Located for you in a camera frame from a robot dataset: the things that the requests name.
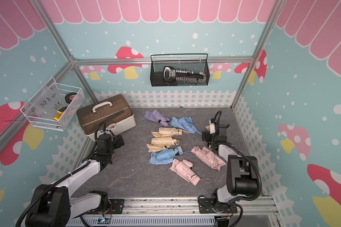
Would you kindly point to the purple sleeved umbrella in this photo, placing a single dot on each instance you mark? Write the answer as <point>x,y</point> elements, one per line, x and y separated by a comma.
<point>156,116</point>

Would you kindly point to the yellow tool in bin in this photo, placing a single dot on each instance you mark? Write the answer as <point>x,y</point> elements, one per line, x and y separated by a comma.
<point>60,113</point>

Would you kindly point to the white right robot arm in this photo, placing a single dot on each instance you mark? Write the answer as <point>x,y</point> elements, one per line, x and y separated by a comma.
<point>243,180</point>

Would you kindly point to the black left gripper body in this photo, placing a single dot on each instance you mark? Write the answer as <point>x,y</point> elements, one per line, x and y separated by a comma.
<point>115,143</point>

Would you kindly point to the light blue sleeved umbrella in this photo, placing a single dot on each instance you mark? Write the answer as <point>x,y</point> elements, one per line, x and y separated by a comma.
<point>166,156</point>

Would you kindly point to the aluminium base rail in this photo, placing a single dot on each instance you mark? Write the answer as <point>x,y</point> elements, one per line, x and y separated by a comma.
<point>181,212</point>

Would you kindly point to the pink sleeved umbrella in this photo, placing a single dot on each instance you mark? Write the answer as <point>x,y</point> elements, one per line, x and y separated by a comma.
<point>184,170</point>

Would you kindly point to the black wire mesh basket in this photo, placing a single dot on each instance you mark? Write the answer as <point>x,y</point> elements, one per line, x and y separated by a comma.
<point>187,62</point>

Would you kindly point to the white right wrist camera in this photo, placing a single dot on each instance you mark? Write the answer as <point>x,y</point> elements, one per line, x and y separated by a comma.
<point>212,125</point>

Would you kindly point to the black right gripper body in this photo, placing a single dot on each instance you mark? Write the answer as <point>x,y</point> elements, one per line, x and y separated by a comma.
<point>210,137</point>

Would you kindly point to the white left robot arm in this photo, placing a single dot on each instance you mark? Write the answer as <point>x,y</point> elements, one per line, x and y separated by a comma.
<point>52,205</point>

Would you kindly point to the pink umbrella sleeve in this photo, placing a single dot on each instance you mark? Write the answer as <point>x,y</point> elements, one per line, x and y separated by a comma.
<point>208,157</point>

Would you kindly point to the small blue sleeved umbrella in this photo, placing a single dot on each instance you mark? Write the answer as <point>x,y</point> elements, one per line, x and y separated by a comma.
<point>186,124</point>

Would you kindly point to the brown and cream toolbox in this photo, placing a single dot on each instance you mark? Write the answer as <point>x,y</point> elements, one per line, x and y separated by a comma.
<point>114,111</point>

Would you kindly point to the beige sleeved umbrella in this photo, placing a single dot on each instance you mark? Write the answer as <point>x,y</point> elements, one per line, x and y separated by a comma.
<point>168,132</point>

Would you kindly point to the clear plastic wall bin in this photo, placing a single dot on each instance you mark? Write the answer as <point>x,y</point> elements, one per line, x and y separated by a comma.
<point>41,109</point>

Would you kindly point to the black tape roll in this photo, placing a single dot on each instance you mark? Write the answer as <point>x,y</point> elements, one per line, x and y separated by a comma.
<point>70,97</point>

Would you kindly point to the socket set in basket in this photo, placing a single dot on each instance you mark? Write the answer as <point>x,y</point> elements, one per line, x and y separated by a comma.
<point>184,78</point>

